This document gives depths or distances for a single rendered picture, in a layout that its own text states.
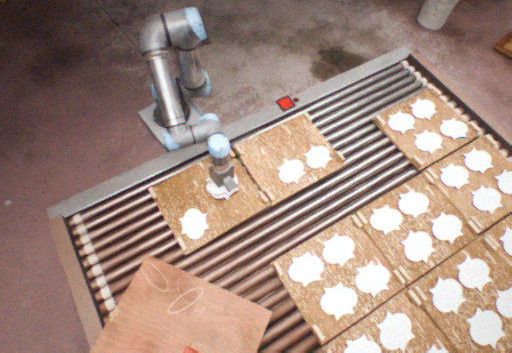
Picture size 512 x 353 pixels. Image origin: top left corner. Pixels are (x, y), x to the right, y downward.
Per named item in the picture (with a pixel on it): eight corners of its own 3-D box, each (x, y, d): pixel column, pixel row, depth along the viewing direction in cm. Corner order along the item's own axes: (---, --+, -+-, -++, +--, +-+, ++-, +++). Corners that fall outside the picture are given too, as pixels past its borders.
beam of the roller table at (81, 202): (51, 213, 160) (45, 208, 155) (400, 53, 219) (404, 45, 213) (57, 229, 157) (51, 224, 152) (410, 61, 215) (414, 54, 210)
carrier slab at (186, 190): (148, 190, 160) (147, 189, 159) (228, 149, 173) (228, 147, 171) (186, 256, 146) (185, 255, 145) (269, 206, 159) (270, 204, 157)
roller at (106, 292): (97, 293, 142) (92, 290, 138) (447, 104, 197) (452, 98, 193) (101, 304, 140) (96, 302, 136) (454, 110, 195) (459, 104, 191)
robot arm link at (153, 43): (126, 16, 123) (167, 153, 131) (158, 9, 125) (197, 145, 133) (131, 25, 135) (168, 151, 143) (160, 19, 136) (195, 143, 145)
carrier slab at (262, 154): (232, 148, 173) (232, 146, 171) (303, 114, 184) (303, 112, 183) (272, 206, 158) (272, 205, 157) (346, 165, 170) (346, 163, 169)
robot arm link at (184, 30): (176, 85, 179) (157, 6, 128) (205, 78, 182) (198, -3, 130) (182, 106, 176) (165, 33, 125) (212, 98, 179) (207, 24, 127)
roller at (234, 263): (110, 328, 136) (106, 327, 132) (468, 123, 191) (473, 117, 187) (115, 341, 134) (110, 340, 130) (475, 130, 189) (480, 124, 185)
